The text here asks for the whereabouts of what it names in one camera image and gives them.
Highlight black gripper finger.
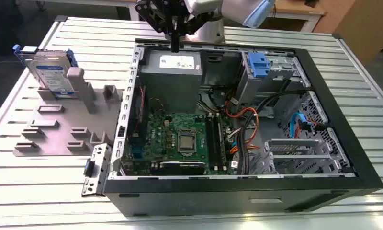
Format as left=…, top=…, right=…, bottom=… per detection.
left=135, top=0, right=176, bottom=53
left=176, top=11, right=219, bottom=53

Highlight hard disk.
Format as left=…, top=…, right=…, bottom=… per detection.
left=12, top=44, right=80, bottom=99

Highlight metal disk bay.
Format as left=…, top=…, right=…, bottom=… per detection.
left=264, top=138, right=356, bottom=175

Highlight blue drive cage latch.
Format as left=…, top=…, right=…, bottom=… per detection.
left=248, top=52, right=272, bottom=79

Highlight grey power supply unit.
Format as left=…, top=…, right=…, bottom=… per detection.
left=139, top=49, right=203, bottom=115

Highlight wooden desk white legs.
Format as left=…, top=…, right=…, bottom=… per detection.
left=116, top=0, right=328, bottom=33

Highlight metal optical drive cage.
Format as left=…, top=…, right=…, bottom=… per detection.
left=236, top=51, right=309, bottom=104

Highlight silver CPU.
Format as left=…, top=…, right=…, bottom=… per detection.
left=179, top=135, right=197, bottom=151

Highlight black RAM slot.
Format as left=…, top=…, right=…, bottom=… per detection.
left=207, top=114, right=221, bottom=171
left=216, top=114, right=229, bottom=171

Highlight grey parts rack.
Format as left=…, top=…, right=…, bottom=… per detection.
left=12, top=67, right=124, bottom=157

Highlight green motherboard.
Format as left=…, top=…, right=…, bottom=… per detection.
left=122, top=112, right=240, bottom=177

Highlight brown wooden cabinet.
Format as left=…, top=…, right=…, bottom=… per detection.
left=315, top=0, right=383, bottom=67

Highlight metal CPU socket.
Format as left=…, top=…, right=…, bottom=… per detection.
left=178, top=128, right=200, bottom=158

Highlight black graphics card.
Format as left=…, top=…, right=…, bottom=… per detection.
left=150, top=161, right=208, bottom=175

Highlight black open PC case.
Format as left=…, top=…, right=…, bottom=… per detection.
left=103, top=37, right=383, bottom=218

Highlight thin red wire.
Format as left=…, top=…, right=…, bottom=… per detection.
left=138, top=85, right=147, bottom=125

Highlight orange wire bundle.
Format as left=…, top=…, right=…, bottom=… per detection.
left=225, top=106, right=263, bottom=156

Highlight blue data wire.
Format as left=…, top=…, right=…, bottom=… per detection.
left=289, top=112, right=308, bottom=140

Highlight black cable bundle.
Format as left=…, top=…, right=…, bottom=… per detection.
left=236, top=91, right=308, bottom=174

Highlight red black power wire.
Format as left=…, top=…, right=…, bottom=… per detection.
left=305, top=118, right=333, bottom=132

